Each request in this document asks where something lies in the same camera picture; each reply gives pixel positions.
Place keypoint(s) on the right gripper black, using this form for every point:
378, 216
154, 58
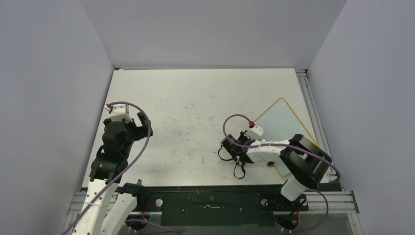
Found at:
242, 136

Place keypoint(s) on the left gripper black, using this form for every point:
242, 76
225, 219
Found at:
141, 131

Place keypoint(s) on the yellow framed whiteboard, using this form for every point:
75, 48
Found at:
281, 121

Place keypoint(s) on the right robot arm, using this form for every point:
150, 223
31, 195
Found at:
306, 162

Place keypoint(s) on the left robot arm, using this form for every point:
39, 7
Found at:
110, 163

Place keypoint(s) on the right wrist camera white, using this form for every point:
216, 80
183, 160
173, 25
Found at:
255, 131

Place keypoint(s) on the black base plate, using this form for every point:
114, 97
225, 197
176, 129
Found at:
218, 205

